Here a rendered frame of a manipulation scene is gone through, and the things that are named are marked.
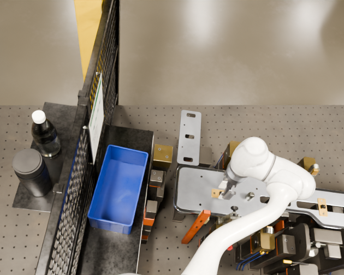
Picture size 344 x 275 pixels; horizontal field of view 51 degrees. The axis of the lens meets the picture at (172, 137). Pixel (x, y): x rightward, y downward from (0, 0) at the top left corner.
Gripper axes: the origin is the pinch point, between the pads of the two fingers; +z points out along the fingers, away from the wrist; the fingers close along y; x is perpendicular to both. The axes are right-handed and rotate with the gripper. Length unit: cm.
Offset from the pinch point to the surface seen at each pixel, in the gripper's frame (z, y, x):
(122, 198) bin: 1.2, -8.9, 42.0
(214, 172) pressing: 4.6, 9.8, 2.9
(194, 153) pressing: 4.6, 18.0, 12.6
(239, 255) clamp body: 25.5, -20.3, -14.8
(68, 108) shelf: -39, 6, 62
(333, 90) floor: 105, 154, -129
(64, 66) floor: 104, 134, 111
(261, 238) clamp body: -2.4, -19.2, -15.2
